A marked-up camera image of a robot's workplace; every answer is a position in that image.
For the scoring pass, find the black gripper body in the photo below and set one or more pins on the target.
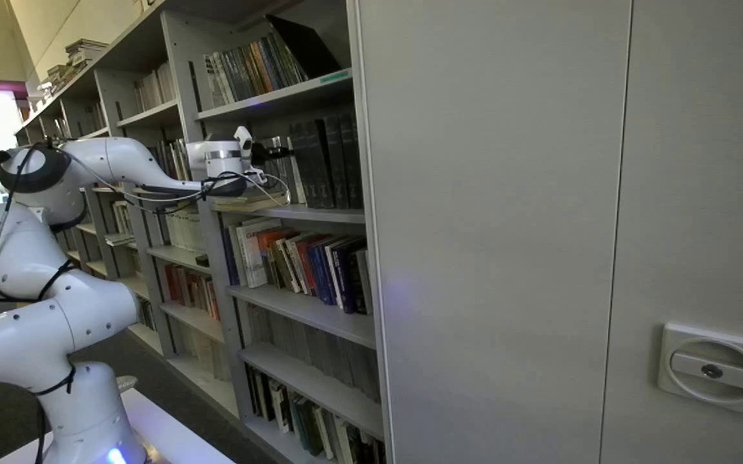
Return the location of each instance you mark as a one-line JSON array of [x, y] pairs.
[[261, 152]]

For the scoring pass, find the grey hardcover book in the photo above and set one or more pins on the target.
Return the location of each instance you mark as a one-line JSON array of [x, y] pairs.
[[289, 174]]

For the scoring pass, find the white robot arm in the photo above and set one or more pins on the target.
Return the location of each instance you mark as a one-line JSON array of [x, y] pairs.
[[52, 306]]

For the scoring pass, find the pile of flat books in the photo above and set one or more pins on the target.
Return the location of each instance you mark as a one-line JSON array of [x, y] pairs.
[[243, 203]]

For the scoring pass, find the grey metal bookshelf right unit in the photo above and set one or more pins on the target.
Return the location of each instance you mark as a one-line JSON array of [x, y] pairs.
[[292, 282]]

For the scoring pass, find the grey metal bookshelf unit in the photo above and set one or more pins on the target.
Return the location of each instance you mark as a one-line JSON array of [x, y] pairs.
[[292, 282], [155, 245]]

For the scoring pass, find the grey metal bookshelf left unit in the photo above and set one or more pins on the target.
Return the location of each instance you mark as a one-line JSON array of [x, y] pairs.
[[155, 245]]

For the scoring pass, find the white robot table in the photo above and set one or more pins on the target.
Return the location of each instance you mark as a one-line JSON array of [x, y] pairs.
[[147, 435]]

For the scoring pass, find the white cabinet lock handle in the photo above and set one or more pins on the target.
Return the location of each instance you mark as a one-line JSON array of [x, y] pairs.
[[701, 364]]

